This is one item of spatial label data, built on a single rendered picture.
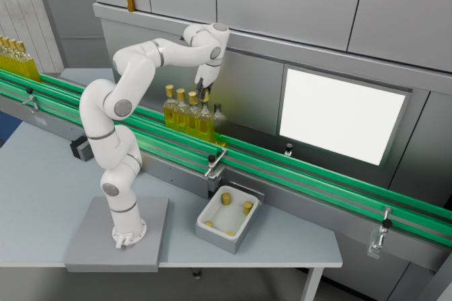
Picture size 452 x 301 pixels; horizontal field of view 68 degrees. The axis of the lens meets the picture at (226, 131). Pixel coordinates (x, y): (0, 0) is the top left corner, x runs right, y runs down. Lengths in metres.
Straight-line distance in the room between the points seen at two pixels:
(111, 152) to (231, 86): 0.59
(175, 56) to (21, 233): 0.95
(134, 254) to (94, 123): 0.51
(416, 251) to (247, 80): 0.87
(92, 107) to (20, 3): 3.27
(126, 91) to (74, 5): 3.06
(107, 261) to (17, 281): 1.19
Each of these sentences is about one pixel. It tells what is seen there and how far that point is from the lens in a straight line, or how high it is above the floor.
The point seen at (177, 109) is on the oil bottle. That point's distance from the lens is 1.44.
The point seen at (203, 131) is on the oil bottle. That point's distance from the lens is 1.42.
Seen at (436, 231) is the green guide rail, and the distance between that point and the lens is 1.37.
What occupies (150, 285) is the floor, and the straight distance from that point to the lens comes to 2.16.
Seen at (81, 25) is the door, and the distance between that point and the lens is 4.03.
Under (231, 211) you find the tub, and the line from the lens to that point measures 1.42.
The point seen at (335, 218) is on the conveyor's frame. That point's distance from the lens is 1.39.
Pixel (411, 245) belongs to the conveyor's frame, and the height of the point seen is 0.84.
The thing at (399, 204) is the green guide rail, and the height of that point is 0.92.
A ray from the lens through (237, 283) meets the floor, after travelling 2.13.
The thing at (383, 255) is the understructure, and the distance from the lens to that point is 1.82.
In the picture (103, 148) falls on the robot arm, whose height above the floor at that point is 1.23.
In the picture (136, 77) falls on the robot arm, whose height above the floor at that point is 1.44.
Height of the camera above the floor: 1.88
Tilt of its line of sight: 38 degrees down
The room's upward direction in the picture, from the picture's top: straight up
